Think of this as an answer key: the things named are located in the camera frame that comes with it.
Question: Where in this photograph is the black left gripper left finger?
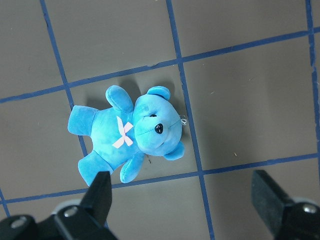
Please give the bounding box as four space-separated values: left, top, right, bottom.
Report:
0 171 117 240

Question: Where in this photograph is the blue plush teddy bear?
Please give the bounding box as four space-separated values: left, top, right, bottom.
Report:
67 85 185 186

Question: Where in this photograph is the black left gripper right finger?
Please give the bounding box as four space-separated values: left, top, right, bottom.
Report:
251 170 320 240

